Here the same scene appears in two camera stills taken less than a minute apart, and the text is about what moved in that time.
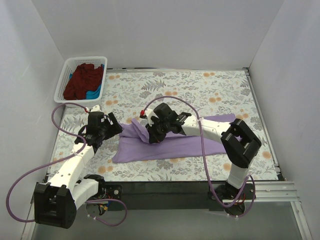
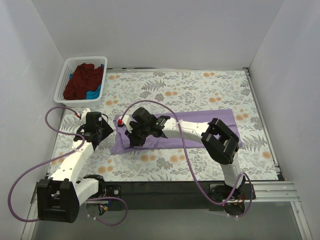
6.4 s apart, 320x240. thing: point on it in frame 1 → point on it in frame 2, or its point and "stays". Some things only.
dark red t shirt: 85,77 stays
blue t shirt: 94,94 stays
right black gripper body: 155,132 → 133,134
